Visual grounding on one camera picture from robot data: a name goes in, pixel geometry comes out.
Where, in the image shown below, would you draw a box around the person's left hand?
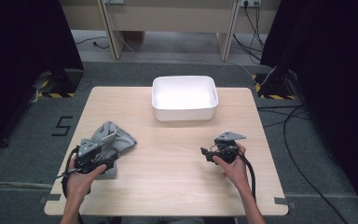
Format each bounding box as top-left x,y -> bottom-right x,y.
65,158 -> 107,202

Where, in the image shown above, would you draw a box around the black curtain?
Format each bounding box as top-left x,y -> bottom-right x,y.
260,0 -> 358,216
0,0 -> 85,160

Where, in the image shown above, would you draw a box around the black power cables bundle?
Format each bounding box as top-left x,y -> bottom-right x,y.
232,1 -> 267,64

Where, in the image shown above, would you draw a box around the grey tape piece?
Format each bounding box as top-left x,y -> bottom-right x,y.
274,196 -> 296,209
38,193 -> 62,204

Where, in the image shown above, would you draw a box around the long curved black cable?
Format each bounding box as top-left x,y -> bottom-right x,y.
282,105 -> 349,224

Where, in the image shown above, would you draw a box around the grey shorts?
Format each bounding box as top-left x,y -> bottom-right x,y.
90,120 -> 138,181

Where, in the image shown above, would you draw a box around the short black floor cable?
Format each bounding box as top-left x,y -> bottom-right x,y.
76,35 -> 110,49

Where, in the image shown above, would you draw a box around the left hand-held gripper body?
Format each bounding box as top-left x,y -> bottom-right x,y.
74,138 -> 113,175

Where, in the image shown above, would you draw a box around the white power strip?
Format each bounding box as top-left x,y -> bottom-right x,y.
239,0 -> 262,7

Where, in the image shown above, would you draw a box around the black floor cables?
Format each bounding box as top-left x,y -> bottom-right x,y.
256,105 -> 311,129

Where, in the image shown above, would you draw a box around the right hand-held gripper black cable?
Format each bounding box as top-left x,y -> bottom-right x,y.
237,153 -> 257,202

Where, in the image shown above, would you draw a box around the white plastic bin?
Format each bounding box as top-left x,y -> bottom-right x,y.
151,75 -> 219,122

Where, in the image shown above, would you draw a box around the beige desk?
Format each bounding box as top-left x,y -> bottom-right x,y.
59,0 -> 282,62

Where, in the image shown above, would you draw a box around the hand-held gripper black cable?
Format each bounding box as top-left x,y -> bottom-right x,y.
237,153 -> 257,202
61,146 -> 85,224

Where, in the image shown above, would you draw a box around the left hand-held gripper black cable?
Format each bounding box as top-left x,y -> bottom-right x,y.
61,146 -> 85,224

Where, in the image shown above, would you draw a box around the grey lanyard strap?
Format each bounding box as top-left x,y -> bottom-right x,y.
56,169 -> 82,179

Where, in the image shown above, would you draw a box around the person's right hand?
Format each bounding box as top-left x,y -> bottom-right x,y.
213,144 -> 250,191

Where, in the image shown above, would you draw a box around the black stand base hazard tape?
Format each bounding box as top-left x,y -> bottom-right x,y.
34,68 -> 85,99
251,73 -> 297,101

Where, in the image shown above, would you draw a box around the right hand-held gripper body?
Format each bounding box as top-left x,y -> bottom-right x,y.
213,130 -> 247,165

